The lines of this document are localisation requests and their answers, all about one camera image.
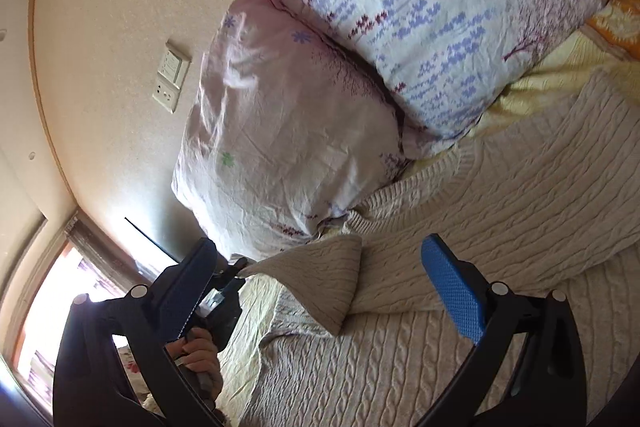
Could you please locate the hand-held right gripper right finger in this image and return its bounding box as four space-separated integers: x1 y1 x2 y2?
417 233 587 427

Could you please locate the person's left hand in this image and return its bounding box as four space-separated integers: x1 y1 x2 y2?
164 327 222 389

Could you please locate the black flat screen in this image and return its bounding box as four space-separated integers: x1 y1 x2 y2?
124 217 177 264

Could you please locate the white wall switch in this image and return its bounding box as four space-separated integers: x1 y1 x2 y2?
157 41 192 80

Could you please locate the white wall socket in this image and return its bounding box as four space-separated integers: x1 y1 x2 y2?
151 74 184 114

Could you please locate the yellow patterned bed sheet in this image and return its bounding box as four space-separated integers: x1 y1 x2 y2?
217 0 640 408

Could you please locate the lavender print pillow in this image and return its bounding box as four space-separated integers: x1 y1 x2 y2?
229 0 630 142

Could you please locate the window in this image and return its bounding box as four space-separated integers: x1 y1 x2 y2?
10 217 171 408

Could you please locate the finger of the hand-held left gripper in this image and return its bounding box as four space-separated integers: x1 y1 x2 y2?
212 279 242 308
215 257 249 282

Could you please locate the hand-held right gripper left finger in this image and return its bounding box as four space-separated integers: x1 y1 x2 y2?
52 237 219 427

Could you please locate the pink floral pillow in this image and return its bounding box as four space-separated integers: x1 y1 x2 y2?
171 0 432 258

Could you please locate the beige cable-knit sweater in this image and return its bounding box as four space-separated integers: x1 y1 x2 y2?
220 69 640 427

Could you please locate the floral printed cloth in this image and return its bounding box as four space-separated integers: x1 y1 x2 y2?
116 341 152 404

